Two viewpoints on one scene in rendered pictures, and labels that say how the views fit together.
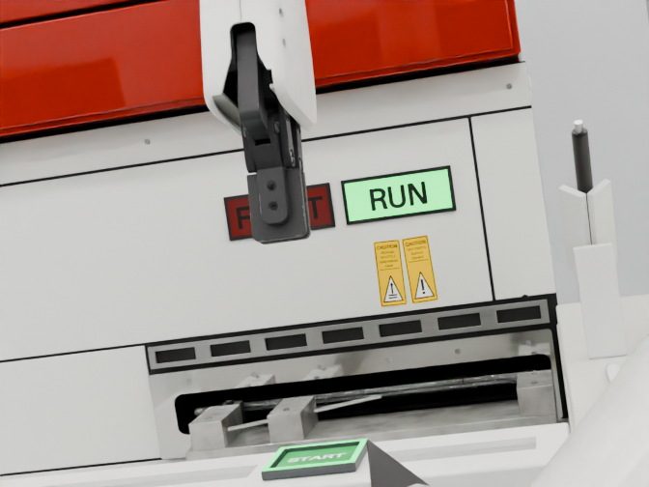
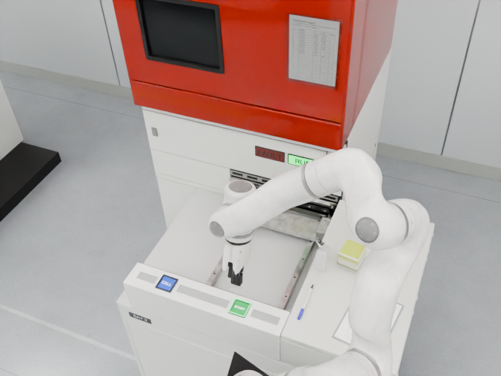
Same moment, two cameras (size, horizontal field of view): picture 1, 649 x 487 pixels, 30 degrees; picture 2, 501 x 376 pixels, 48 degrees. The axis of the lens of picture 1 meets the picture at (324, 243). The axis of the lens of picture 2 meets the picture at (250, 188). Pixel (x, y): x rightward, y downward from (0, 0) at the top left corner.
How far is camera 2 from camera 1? 1.36 m
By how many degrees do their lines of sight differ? 42
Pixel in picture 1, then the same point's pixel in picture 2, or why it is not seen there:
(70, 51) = (214, 106)
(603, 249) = (322, 255)
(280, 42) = (237, 267)
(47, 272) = (204, 144)
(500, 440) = (273, 315)
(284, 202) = (236, 282)
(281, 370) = not seen: hidden behind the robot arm
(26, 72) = (200, 107)
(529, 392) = (318, 233)
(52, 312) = (205, 153)
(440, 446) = (263, 312)
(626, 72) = not seen: outside the picture
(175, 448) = not seen: hidden behind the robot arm
